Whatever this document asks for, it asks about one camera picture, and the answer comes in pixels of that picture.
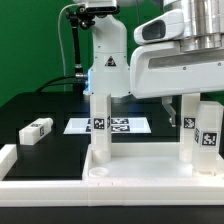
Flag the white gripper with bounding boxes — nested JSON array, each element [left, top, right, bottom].
[[130, 9, 224, 127]]

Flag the white cable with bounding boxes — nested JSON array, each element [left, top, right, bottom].
[[57, 3, 81, 93]]

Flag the camera on mount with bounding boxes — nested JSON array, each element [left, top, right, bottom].
[[85, 0, 118, 14]]

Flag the white U-shaped fence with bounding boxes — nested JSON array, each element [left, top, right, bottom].
[[0, 145, 224, 207]]

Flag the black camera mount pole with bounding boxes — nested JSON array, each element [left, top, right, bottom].
[[66, 6, 95, 75]]

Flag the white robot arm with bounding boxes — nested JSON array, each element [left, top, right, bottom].
[[73, 0, 224, 124]]

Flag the fiducial marker plate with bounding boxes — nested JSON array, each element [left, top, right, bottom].
[[64, 117, 151, 134]]

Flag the white desk top tray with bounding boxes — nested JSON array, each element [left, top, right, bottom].
[[82, 143, 224, 186]]

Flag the black cables on table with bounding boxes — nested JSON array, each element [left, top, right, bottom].
[[34, 74, 89, 93]]

